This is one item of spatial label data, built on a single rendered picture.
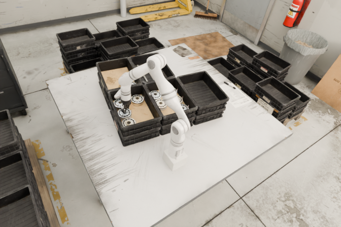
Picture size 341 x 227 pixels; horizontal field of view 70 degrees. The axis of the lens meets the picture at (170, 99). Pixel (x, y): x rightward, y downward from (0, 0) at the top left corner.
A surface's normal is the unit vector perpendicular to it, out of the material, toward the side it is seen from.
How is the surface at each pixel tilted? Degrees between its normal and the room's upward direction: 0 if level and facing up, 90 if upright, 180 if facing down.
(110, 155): 0
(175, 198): 0
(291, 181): 0
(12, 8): 90
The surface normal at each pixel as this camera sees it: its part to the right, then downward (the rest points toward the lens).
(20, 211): 0.10, -0.72
